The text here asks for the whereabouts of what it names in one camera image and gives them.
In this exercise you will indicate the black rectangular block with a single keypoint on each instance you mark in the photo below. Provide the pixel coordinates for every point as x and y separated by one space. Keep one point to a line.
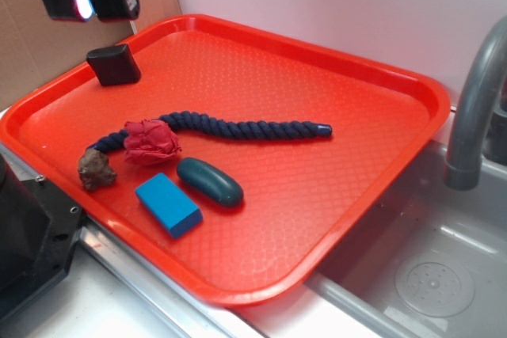
114 65

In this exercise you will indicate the blue rectangular block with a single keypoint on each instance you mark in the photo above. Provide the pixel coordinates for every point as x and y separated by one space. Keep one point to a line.
174 210

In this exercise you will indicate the grey plastic sink basin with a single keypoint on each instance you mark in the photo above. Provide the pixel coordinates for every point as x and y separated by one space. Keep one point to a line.
425 261

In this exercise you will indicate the red plastic tray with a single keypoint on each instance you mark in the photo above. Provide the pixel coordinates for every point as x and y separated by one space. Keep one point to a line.
300 196

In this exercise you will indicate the brown cardboard panel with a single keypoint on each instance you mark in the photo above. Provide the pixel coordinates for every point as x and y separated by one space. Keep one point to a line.
36 49

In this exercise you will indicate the grey faucet spout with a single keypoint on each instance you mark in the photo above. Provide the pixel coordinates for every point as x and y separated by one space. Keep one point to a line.
479 126

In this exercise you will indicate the dark green oval soap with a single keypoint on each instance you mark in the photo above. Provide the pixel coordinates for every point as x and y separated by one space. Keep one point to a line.
211 182

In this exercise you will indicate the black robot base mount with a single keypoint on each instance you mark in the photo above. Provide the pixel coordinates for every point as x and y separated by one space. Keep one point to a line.
40 227

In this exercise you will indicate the brown rock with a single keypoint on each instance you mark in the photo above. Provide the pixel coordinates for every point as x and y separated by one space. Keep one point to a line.
94 170

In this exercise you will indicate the crumpled red cloth ball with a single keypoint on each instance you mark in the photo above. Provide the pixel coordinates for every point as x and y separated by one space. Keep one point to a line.
150 142

